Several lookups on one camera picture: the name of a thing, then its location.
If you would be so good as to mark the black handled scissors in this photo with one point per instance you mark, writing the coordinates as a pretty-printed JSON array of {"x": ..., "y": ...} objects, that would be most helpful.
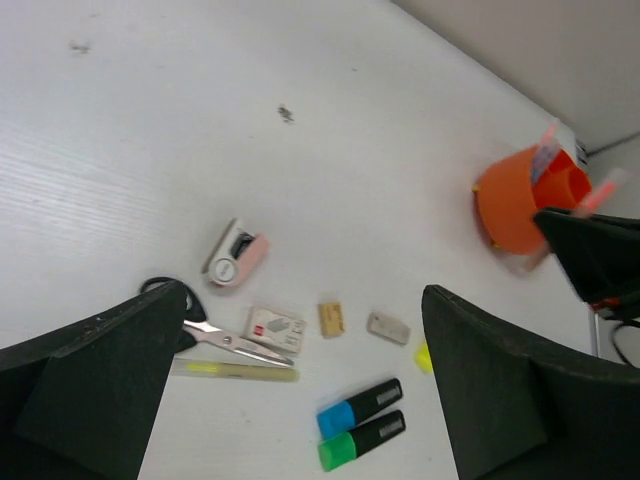
[{"x": 197, "y": 329}]

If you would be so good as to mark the thin red orange pen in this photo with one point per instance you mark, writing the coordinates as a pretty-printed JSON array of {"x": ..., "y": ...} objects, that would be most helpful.
[{"x": 548, "y": 136}]

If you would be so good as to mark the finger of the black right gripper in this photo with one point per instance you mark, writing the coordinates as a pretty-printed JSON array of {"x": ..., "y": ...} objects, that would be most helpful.
[{"x": 599, "y": 254}]

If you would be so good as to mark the blue capped black highlighter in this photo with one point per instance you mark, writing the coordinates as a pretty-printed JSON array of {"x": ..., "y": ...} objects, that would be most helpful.
[{"x": 351, "y": 412}]

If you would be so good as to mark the pink white mini stapler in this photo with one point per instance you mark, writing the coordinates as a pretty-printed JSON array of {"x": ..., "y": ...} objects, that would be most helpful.
[{"x": 235, "y": 256}]

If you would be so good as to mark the orange round divided container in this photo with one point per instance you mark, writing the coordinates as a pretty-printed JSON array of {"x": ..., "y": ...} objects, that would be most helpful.
[{"x": 507, "y": 200}]

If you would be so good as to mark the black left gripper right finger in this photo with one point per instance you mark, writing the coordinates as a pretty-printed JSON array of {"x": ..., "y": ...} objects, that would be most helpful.
[{"x": 520, "y": 406}]

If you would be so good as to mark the white staples box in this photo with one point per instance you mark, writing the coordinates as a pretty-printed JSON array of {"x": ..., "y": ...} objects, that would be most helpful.
[{"x": 275, "y": 330}]

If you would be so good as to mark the orange slim highlighter pen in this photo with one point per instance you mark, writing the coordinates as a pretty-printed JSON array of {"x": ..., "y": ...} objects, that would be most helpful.
[{"x": 601, "y": 193}]

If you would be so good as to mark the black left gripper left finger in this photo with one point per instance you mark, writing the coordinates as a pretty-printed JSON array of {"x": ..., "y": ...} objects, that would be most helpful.
[{"x": 80, "y": 402}]

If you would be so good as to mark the yellow capped black highlighter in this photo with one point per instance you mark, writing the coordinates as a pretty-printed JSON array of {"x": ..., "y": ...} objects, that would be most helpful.
[{"x": 422, "y": 358}]

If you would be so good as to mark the green capped black highlighter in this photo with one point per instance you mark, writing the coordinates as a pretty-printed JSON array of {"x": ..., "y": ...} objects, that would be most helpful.
[{"x": 352, "y": 444}]

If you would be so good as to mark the grey white eraser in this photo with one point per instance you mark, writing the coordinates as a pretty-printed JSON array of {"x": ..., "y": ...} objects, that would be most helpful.
[{"x": 388, "y": 328}]

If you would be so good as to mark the yellow slim highlighter pen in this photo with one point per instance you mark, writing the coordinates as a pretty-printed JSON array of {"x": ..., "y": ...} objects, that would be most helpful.
[{"x": 192, "y": 368}]

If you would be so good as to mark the tan eraser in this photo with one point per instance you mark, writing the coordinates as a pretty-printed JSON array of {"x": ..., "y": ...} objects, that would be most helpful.
[{"x": 331, "y": 319}]

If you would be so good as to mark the blue slim highlighter pen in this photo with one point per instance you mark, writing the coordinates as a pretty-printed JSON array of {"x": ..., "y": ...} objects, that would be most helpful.
[{"x": 544, "y": 155}]

